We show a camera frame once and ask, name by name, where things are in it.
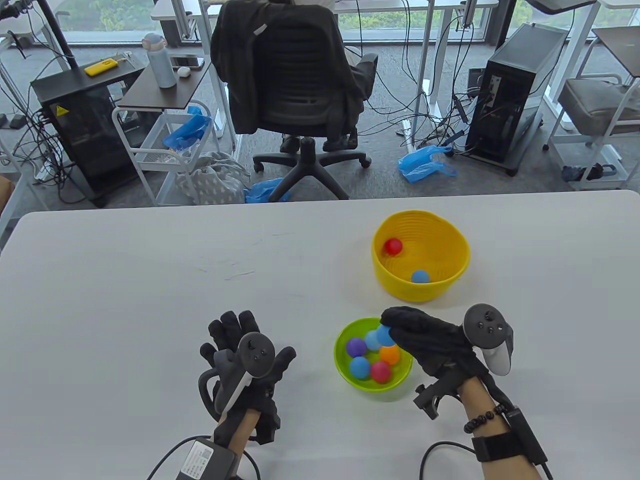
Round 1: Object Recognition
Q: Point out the tangle of black cables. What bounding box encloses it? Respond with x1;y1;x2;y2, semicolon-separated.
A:
0;50;88;206

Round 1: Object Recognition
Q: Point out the brown cardboard box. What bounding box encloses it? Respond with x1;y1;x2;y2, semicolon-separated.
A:
0;175;16;216

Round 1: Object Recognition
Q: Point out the green plastic bowl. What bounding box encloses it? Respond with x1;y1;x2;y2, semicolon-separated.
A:
333;317;414;394

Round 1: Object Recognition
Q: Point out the white desk with black top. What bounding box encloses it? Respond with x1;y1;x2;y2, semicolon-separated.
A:
530;0;601;116

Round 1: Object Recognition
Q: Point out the person's right hand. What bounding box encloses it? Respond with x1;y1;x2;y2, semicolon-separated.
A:
380;306;496;396

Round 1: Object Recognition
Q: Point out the dark brown side table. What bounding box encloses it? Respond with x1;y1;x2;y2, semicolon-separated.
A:
117;54;215;110

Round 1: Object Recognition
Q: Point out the black glove cable connector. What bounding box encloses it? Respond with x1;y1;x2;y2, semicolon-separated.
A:
413;362;468;421

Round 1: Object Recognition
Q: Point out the white wire rolling cart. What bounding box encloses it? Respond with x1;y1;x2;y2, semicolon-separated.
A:
111;100;223;207

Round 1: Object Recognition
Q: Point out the grey cushioned white stool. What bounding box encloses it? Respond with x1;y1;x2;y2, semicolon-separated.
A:
544;74;640;192

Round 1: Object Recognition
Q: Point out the dark bead bracelet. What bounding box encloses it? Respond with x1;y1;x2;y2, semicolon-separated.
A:
463;404;510;434

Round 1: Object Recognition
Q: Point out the yellow plastic bowl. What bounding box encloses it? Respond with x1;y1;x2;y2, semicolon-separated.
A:
371;210;471;303

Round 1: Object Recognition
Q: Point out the black mesh office chair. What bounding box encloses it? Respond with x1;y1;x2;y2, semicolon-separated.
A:
210;0;379;201

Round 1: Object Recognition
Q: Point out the black equipment cabinet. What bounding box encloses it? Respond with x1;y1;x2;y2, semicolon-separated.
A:
31;62;146;208

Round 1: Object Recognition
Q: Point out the yellow phone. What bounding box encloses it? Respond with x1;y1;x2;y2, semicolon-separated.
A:
84;58;124;77

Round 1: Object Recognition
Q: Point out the black and white handheld controller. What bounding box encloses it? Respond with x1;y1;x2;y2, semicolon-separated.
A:
463;303;515;377
198;331;277;418

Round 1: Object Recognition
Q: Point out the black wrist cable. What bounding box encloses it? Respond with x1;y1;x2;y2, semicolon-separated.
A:
419;441;476;480
146;435;261;480

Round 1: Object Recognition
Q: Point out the blue plastic bag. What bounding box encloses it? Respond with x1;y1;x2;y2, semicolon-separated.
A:
163;105;213;153
244;177;293;204
398;146;458;185

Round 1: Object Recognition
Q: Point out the black stand pole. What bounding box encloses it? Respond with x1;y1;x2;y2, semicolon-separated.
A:
40;0;78;71

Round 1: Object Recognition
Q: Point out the black jacket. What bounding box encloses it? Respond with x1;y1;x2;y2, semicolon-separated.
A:
210;0;368;136

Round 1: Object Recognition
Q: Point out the person's right forearm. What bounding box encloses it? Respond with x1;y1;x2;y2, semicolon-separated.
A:
457;376;543;480

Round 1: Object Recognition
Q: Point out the grey water bottle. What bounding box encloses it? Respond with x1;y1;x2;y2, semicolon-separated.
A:
142;32;178;89

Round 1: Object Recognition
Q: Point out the person's left hand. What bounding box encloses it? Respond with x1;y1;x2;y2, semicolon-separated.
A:
199;310;297;445

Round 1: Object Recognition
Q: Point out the dark square tabletop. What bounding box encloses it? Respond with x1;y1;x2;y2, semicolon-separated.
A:
591;25;640;78

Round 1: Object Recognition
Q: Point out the black wrist strap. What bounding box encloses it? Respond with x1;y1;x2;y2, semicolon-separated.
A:
471;432;526;463

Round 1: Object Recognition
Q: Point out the grey dotted fabric bag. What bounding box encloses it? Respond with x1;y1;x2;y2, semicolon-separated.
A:
175;151;252;205

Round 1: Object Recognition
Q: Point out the grey wrist sensor box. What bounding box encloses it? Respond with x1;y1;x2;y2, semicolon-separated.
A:
176;437;240;480
502;407;548;466

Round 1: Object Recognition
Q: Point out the black computer tower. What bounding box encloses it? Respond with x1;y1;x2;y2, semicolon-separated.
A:
465;22;571;166

